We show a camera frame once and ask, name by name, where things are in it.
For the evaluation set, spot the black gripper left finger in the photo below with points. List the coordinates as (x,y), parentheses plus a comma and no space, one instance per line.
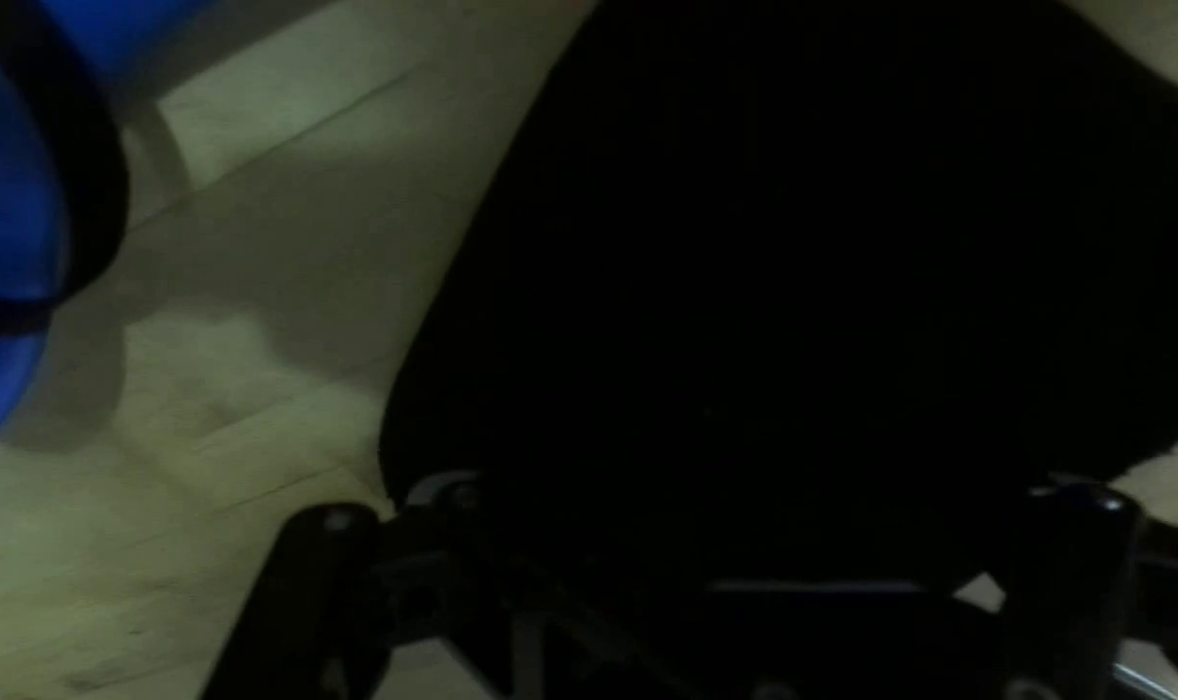
(305,603)

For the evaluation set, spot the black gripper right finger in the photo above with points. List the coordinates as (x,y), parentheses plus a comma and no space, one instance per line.
(1070,578)

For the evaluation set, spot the black square pad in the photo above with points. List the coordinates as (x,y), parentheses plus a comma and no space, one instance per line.
(807,275)

